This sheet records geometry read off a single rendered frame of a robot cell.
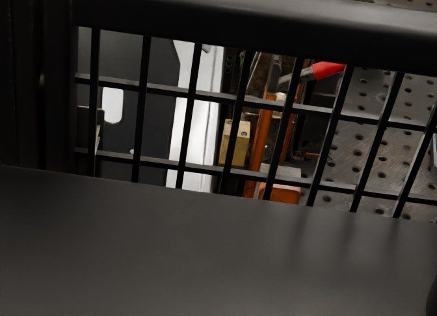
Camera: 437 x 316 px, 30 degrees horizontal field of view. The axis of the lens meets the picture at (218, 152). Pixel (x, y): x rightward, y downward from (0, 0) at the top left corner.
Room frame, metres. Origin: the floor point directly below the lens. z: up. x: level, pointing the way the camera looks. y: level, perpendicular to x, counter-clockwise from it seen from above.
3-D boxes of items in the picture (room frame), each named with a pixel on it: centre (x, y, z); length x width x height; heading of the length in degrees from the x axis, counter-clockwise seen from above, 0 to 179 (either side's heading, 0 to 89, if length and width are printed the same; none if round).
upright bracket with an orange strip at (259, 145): (0.80, -0.05, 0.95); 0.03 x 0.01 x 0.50; 3
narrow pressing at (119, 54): (0.63, 0.11, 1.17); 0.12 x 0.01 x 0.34; 93
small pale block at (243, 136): (0.82, -0.02, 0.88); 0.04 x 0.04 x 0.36; 3
